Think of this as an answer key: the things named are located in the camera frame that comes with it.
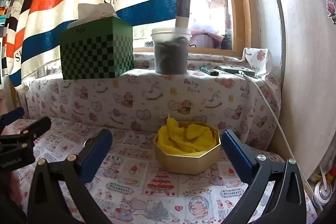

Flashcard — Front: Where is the green lighter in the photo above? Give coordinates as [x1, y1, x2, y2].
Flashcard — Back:
[199, 66, 219, 76]

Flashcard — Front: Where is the wooden window frame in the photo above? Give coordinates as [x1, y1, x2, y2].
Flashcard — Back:
[133, 0, 252, 56]

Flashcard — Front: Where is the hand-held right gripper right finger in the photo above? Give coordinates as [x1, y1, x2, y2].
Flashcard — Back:
[221, 129, 307, 224]

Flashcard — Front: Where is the gold octagonal box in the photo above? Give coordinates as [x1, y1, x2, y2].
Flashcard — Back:
[153, 121, 221, 175]

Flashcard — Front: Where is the clear plastic jar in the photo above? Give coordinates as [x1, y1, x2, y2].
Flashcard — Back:
[151, 27, 192, 74]

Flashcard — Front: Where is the yellow cloth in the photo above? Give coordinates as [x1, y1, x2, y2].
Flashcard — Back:
[157, 118, 217, 155]

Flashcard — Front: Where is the pink bundle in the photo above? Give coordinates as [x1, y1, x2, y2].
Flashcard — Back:
[189, 22, 226, 48]

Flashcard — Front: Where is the white power bank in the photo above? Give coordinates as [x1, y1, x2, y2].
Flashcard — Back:
[219, 65, 256, 77]

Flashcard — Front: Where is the white charging cable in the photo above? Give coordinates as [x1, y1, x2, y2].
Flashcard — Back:
[239, 70, 323, 210]

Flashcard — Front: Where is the cartoon print tablecloth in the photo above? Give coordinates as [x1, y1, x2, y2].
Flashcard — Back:
[16, 116, 318, 224]

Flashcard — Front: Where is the white tape roll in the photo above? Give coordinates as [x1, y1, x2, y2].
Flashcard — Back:
[314, 179, 334, 207]

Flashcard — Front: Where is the light wooden cabinet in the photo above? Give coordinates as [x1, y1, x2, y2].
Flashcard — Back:
[261, 0, 336, 180]

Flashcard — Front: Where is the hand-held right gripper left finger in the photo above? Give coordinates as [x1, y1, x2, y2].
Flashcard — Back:
[27, 129, 113, 224]

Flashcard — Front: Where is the green checkered tissue box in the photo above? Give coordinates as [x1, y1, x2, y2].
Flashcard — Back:
[59, 16, 134, 80]

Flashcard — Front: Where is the cartoon sticker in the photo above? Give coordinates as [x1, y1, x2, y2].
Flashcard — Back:
[325, 0, 336, 25]

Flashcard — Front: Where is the bear print cloth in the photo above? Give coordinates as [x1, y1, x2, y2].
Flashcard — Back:
[16, 48, 282, 148]

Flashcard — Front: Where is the white tissue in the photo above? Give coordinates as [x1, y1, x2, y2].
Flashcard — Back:
[67, 3, 117, 29]

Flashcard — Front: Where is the beaded metal ring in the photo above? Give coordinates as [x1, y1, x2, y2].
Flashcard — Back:
[83, 135, 100, 148]

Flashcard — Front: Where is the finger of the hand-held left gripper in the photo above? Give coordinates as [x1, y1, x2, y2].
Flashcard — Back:
[0, 116, 51, 151]
[0, 107, 25, 132]

